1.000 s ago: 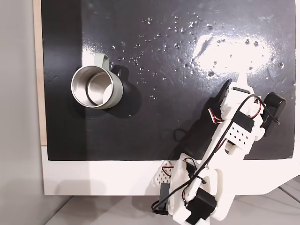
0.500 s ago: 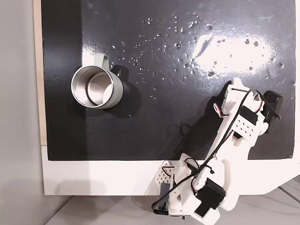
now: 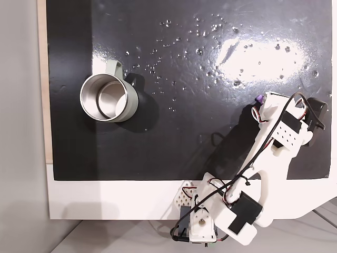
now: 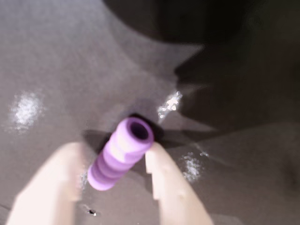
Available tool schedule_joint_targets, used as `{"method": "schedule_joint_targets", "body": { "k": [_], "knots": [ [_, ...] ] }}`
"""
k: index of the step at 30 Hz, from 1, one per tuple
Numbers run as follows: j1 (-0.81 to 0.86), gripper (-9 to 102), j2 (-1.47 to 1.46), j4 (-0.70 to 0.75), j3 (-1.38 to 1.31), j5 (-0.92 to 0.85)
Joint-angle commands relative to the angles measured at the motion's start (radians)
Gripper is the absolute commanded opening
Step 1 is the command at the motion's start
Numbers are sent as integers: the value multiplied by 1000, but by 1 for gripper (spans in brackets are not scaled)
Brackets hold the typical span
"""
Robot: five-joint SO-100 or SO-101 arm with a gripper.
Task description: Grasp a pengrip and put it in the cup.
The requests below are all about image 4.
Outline purple ribbed pen grip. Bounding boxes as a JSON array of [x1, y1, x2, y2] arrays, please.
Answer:
[[87, 117, 155, 191]]

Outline dark brown table mat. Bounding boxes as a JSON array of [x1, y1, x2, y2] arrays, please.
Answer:
[[0, 0, 300, 225]]

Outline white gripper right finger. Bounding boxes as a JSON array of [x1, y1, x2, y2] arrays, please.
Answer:
[[144, 145, 214, 225]]

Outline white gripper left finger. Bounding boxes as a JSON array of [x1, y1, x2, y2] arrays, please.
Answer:
[[4, 142, 83, 225]]

